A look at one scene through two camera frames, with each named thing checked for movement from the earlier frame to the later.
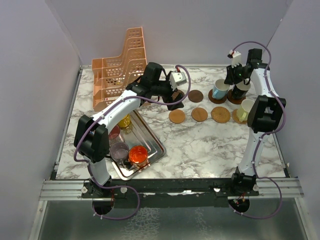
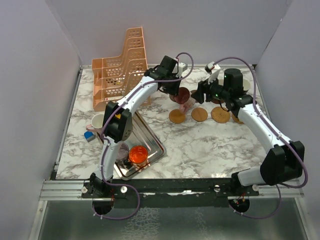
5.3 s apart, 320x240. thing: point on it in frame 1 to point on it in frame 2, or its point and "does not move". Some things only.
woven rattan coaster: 220,114 does not move
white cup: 241,86 does not move
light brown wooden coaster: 199,114 does not move
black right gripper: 230,79 to 204,88
